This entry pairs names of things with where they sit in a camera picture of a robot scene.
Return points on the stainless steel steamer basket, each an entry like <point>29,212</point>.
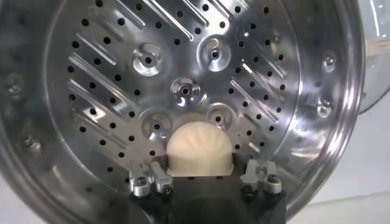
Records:
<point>91,76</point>

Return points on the white steamed baozi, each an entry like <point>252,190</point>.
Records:
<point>198,149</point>

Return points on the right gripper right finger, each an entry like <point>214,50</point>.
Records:
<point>251,179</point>

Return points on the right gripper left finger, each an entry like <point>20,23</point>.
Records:
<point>160,179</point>

